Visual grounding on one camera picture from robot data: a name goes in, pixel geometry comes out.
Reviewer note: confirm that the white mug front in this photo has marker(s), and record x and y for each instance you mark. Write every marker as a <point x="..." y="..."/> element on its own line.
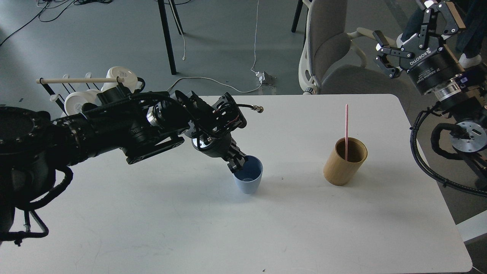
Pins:
<point x="74" y="102"/>

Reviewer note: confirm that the grey office chair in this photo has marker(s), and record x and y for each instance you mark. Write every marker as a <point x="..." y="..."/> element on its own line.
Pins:
<point x="332" y="63"/>

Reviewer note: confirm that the pink chopstick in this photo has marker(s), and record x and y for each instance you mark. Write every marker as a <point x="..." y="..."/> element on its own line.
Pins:
<point x="346" y="138"/>

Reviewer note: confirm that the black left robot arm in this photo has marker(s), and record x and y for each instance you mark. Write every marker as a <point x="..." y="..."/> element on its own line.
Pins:
<point x="36" y="153"/>

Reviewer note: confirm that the black table leg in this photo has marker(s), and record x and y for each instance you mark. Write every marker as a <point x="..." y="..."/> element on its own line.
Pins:
<point x="166" y="32"/>

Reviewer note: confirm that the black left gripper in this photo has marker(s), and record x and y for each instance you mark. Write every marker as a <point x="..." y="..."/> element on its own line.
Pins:
<point x="224" y="148"/>

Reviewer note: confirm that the white mug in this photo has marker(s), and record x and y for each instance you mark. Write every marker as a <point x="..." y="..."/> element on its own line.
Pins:
<point x="130" y="79"/>
<point x="74" y="102"/>

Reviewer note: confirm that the black wire mug rack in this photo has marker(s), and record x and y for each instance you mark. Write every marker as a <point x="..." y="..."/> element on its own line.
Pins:
<point x="59" y="99"/>

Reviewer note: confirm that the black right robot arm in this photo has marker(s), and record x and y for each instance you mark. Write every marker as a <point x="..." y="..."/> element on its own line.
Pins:
<point x="463" y="140"/>

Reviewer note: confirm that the white mug rear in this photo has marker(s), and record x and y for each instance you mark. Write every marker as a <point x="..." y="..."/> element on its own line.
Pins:
<point x="130" y="79"/>

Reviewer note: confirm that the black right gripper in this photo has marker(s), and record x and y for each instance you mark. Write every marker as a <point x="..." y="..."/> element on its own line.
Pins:
<point x="425" y="57"/>

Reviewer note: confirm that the blue plastic cup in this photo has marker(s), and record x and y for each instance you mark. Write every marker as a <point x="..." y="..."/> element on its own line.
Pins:
<point x="249" y="177"/>

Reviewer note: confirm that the bamboo cylinder holder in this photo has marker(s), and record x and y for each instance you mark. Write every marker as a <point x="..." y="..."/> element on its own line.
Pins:
<point x="340" y="167"/>

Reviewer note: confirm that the wooden rack dowel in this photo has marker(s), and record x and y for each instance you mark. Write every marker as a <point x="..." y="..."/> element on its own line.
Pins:
<point x="79" y="80"/>

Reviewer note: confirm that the white power adapter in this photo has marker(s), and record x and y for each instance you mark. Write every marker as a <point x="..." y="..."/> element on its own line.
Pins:
<point x="264" y="78"/>

